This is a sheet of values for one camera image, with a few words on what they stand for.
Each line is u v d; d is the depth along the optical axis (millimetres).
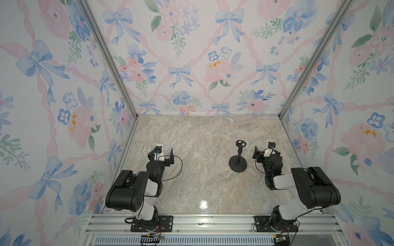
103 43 805
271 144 781
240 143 809
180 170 925
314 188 464
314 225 1354
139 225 733
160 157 765
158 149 751
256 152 854
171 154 838
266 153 818
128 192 452
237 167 925
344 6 687
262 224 746
